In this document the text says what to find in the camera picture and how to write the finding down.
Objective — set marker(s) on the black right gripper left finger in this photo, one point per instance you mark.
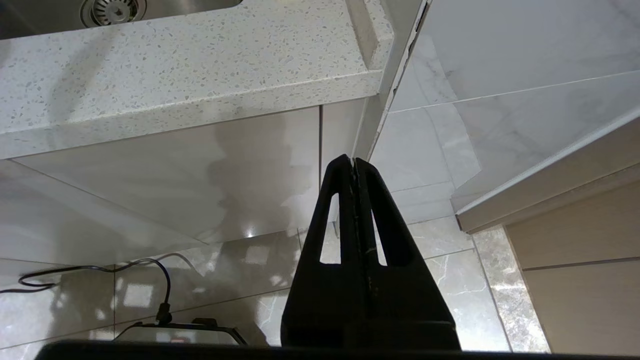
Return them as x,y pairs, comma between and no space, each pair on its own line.
310,310

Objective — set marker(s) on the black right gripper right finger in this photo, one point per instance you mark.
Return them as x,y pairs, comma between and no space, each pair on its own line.
415,310

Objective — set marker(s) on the grey black robot base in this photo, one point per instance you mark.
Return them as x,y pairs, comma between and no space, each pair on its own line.
190,336

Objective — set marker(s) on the stainless steel sink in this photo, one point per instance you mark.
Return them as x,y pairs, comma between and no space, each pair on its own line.
190,7

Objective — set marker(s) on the round metal sink drain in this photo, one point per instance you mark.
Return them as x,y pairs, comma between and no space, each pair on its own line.
112,11

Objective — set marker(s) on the beige wooden cabinet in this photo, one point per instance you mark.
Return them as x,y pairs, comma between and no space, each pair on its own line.
580,260

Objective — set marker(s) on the white cabinet door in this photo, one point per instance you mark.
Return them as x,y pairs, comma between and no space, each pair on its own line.
165,180

